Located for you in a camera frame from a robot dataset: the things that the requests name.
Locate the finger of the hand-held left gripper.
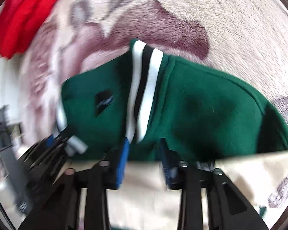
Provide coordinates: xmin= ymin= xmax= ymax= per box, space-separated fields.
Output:
xmin=46 ymin=125 xmax=75 ymax=154

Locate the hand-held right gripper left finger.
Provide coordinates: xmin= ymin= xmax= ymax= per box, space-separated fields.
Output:
xmin=18 ymin=138 xmax=130 ymax=230

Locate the red quilt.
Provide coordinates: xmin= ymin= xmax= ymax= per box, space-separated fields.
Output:
xmin=0 ymin=0 xmax=63 ymax=59

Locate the floral plush blanket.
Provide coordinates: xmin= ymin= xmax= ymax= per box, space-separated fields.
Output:
xmin=5 ymin=0 xmax=288 ymax=230

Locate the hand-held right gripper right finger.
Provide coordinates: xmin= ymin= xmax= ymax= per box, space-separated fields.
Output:
xmin=158 ymin=138 xmax=271 ymax=230

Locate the green jacket with striped trim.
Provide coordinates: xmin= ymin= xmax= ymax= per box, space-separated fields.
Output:
xmin=53 ymin=39 xmax=288 ymax=164

